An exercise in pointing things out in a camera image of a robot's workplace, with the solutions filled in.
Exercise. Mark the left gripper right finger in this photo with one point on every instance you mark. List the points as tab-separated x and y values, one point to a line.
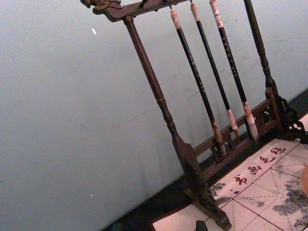
202	226

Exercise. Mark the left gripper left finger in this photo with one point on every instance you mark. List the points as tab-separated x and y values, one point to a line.
117	227

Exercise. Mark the black table cloth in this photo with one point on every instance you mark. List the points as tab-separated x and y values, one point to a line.
168	202

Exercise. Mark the white felt mat with grid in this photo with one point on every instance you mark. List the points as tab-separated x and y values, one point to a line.
260	192

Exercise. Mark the round orange ink dish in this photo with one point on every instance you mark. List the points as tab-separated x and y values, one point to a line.
305	179

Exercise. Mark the black brush with dark bristles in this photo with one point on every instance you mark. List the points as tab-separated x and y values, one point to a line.
192	65

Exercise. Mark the thin black brush, brown tip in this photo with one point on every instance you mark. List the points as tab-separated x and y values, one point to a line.
212	65

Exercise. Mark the black brush with banded white end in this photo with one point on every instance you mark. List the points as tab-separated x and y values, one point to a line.
232	65

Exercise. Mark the dark wooden brush rack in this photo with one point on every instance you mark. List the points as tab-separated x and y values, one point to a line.
146	62

